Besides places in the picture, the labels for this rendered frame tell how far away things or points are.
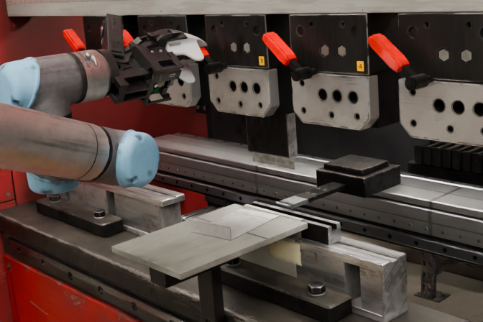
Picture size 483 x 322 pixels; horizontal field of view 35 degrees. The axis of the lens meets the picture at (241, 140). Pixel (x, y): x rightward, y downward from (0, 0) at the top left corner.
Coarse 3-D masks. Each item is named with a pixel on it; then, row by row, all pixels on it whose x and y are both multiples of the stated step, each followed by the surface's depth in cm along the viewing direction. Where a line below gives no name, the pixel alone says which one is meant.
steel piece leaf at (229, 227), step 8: (224, 216) 131; (232, 216) 130; (240, 216) 130; (248, 216) 130; (256, 216) 129; (192, 224) 124; (200, 224) 123; (208, 224) 122; (216, 224) 127; (224, 224) 127; (232, 224) 126; (240, 224) 126; (248, 224) 126; (256, 224) 125; (192, 232) 124; (200, 232) 123; (208, 232) 122; (216, 232) 121; (224, 232) 120; (232, 232) 122; (240, 232) 122
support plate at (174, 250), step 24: (216, 216) 131; (144, 240) 123; (168, 240) 122; (192, 240) 121; (216, 240) 120; (240, 240) 119; (264, 240) 119; (144, 264) 115; (168, 264) 112; (192, 264) 111; (216, 264) 112
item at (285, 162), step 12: (252, 120) 131; (264, 120) 128; (276, 120) 126; (288, 120) 125; (252, 132) 131; (264, 132) 129; (276, 132) 127; (288, 132) 125; (252, 144) 132; (264, 144) 130; (276, 144) 128; (288, 144) 126; (252, 156) 134; (264, 156) 132; (276, 156) 130; (288, 156) 126; (288, 168) 128
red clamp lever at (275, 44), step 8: (272, 32) 115; (264, 40) 114; (272, 40) 113; (280, 40) 114; (272, 48) 113; (280, 48) 113; (288, 48) 113; (280, 56) 112; (288, 56) 112; (288, 64) 112; (296, 64) 112; (296, 72) 110; (304, 72) 111; (312, 72) 112; (296, 80) 111
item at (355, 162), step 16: (336, 160) 148; (352, 160) 147; (368, 160) 146; (384, 160) 145; (320, 176) 147; (336, 176) 144; (352, 176) 141; (368, 176) 140; (384, 176) 143; (304, 192) 140; (320, 192) 139; (352, 192) 142; (368, 192) 140; (288, 208) 133
